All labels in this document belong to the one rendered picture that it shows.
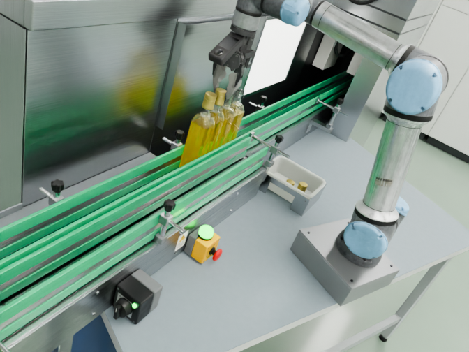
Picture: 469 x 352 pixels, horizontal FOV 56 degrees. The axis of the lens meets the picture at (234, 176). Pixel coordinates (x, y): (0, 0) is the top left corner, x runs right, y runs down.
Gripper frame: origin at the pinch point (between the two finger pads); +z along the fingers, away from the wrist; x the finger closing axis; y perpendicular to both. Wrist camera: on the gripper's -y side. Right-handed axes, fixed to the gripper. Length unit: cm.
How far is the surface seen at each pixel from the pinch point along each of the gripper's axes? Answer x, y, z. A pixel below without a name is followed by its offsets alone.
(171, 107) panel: 12.0, -6.2, 9.7
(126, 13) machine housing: 13.0, -31.1, -20.8
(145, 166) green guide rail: 3.4, -25.1, 19.5
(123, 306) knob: -20, -54, 34
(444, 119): -61, 381, 84
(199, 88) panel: 11.8, 7.3, 5.7
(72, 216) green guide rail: 4, -50, 25
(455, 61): -41, 381, 28
